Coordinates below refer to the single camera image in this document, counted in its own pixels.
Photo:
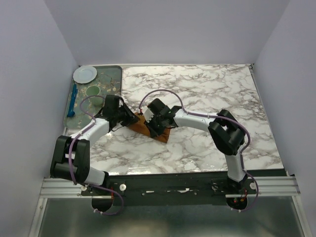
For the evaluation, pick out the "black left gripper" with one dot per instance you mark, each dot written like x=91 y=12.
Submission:
x=131 y=118

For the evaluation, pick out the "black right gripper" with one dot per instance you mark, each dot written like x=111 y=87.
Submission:
x=153 y=132

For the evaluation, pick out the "orange-brown cloth napkin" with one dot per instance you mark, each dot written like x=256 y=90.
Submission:
x=140 y=128

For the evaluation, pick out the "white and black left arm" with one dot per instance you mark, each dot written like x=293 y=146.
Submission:
x=71 y=157

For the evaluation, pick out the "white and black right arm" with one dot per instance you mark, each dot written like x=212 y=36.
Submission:
x=225 y=131

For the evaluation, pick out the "light green cup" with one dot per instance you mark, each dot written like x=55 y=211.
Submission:
x=94 y=94

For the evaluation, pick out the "floral teal serving tray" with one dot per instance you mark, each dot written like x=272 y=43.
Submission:
x=109 y=80

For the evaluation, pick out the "blue plastic utensil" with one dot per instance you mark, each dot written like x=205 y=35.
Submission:
x=71 y=112

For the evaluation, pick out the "white round plate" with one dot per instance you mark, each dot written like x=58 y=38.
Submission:
x=84 y=74

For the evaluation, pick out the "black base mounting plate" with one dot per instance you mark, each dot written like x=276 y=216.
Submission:
x=173 y=189

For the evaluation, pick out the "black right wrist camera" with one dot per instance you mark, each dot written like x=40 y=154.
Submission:
x=158 y=108

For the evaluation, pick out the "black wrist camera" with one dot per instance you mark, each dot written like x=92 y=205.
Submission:
x=158 y=108
x=111 y=105

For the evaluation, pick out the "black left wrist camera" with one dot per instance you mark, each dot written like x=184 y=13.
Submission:
x=111 y=105

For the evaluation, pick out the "aluminium frame rail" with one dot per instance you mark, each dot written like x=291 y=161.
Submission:
x=285 y=186

